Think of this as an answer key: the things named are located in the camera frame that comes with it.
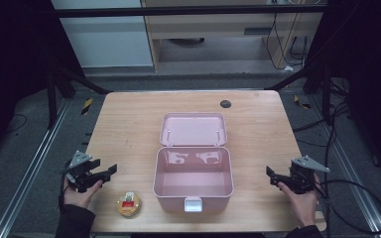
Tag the aluminium floor rail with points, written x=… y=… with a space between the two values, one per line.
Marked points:
x=29 y=172
x=354 y=172

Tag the black curtain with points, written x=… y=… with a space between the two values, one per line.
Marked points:
x=370 y=66
x=13 y=49

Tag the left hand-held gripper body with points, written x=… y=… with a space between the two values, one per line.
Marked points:
x=84 y=175

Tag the black horizontal frame bar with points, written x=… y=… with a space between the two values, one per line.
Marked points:
x=178 y=11

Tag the yellow black tape strip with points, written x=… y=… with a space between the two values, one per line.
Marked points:
x=87 y=106
x=301 y=103

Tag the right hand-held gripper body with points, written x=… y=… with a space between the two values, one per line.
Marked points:
x=301 y=180

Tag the pink plastic storage box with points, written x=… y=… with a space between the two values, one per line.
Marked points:
x=193 y=172

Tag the round yellow tin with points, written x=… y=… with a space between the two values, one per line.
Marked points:
x=129 y=205

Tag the dark round table grommet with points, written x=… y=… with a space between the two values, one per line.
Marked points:
x=225 y=104

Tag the white plug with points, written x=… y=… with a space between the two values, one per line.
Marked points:
x=288 y=68

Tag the light wooden desk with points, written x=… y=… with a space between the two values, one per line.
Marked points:
x=211 y=26

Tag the person's left hand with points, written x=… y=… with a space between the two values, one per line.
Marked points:
x=79 y=196

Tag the person's right hand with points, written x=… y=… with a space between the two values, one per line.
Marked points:
x=302 y=206

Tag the black metal stand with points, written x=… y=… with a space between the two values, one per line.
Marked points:
x=326 y=95
x=52 y=99

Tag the white cabinet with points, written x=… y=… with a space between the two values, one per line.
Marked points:
x=105 y=43

